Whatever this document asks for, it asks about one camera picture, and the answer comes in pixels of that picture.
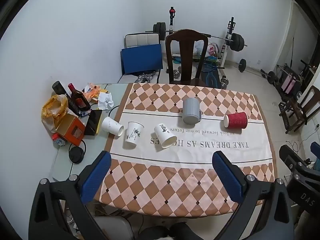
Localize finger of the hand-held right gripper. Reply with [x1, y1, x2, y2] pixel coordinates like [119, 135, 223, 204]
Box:
[279, 144, 300, 174]
[310, 141, 320, 167]

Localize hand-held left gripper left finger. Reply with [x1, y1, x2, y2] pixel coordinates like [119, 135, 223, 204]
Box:
[29, 151, 112, 240]

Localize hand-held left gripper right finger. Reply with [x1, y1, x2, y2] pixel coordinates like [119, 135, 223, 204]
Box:
[212, 151, 296, 240]

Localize plain white paper cup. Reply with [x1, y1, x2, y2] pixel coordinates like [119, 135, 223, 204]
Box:
[101, 116, 124, 137]

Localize white paper cup plant print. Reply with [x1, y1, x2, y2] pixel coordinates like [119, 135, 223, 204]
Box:
[124, 121, 145, 149]

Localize red ribbed paper cup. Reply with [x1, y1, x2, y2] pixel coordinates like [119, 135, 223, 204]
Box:
[223, 111, 248, 130]

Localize white paper cup black lettering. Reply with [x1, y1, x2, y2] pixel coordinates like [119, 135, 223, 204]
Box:
[153, 123, 178, 149]

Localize round black device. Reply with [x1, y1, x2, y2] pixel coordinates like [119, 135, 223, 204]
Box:
[68, 146, 85, 164]

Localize brown wooden chair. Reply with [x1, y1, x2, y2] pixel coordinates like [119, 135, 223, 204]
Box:
[278, 85, 320, 135]

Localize checkered printed tablecloth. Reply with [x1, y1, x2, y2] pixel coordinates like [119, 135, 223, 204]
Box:
[99, 82, 278, 217]

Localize grey stool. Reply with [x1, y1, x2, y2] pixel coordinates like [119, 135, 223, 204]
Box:
[94, 214, 137, 240]

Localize small red white packet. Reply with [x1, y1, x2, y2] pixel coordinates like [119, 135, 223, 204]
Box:
[52, 133, 68, 146]

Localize black phone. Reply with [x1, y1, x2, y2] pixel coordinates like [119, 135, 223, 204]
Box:
[85, 109, 103, 136]

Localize orange box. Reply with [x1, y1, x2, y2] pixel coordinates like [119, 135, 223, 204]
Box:
[56, 113, 86, 146]

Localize pink cloth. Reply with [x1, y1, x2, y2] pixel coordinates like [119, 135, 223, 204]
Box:
[281, 76, 295, 92]

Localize crumpled white tissue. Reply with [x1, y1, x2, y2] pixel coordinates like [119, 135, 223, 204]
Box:
[97, 92, 114, 110]

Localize grey mug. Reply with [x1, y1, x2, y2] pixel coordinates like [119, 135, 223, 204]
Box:
[182, 97, 203, 125]

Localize black exercise machine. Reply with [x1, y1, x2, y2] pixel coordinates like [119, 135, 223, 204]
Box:
[276, 59, 318, 99]

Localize red cap liquor bottle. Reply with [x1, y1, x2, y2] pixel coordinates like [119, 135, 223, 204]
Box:
[68, 83, 91, 112]

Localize yellow plastic bag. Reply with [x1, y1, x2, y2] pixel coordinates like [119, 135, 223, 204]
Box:
[41, 94, 69, 133]

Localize black dumbbell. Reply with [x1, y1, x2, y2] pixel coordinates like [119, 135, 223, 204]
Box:
[261, 69, 279, 84]

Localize orange snack packet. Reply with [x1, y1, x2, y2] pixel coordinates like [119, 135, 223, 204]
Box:
[83, 82, 103, 101]

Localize dark bottle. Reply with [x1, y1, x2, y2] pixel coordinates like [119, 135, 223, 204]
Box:
[52, 80, 81, 117]

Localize small black barbell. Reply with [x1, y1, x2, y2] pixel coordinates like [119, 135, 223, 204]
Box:
[234, 58, 266, 74]

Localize chrome weight plates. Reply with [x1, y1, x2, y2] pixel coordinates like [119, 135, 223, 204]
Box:
[136, 70, 158, 84]

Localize blue board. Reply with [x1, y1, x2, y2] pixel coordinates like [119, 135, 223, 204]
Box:
[121, 44, 164, 75]

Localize dark wooden chair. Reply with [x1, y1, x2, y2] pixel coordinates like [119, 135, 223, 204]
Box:
[165, 29, 209, 87]

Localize pink plastic bag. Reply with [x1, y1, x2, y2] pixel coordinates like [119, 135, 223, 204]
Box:
[207, 43, 218, 57]

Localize white plastic bag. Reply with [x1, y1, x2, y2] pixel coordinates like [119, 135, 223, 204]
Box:
[193, 40, 205, 56]

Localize white barbell rack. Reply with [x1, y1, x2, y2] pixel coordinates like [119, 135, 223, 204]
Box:
[164, 6, 237, 69]

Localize white cushioned chair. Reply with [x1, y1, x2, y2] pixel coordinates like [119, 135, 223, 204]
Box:
[124, 33, 160, 48]

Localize floor cable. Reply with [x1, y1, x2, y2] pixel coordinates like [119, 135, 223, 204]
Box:
[292, 124, 320, 157]

